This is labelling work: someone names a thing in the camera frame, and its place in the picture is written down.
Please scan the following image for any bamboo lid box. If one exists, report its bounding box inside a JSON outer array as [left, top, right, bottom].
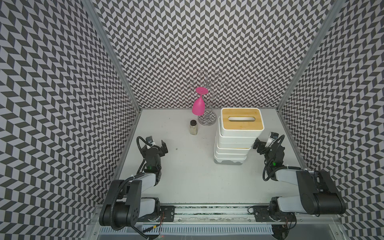
[[220, 108, 265, 138], [214, 152, 247, 161], [215, 146, 251, 155]]

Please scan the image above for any grey lid box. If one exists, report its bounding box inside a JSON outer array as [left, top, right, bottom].
[[217, 118, 258, 144], [216, 137, 254, 149]]

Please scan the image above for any bamboo lid box back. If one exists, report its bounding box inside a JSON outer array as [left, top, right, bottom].
[[215, 146, 251, 155]]

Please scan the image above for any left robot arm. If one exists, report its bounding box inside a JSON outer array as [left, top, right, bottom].
[[99, 140, 168, 231]]

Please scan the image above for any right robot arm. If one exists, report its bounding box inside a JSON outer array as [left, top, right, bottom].
[[253, 136, 347, 222]]

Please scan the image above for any small brown-capped jar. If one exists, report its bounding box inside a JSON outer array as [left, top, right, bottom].
[[190, 120, 198, 135]]

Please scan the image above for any pink plastic goblet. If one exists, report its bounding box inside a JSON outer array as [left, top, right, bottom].
[[192, 87, 209, 116]]

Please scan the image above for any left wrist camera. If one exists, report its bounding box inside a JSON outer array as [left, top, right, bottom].
[[146, 136, 155, 146]]

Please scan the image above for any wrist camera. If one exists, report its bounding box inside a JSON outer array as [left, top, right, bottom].
[[146, 136, 155, 146], [266, 132, 279, 147]]

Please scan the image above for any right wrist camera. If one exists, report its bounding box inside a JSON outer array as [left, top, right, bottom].
[[266, 132, 279, 147]]

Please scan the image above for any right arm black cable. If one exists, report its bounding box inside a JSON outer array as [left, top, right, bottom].
[[262, 134, 302, 182]]

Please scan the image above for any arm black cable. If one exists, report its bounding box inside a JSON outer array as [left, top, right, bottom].
[[109, 135, 151, 232], [262, 134, 302, 182]]

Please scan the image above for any aluminium front rail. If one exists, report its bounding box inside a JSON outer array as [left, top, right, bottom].
[[86, 203, 343, 240]]

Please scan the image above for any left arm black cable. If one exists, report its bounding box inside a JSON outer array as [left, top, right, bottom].
[[109, 135, 151, 232]]

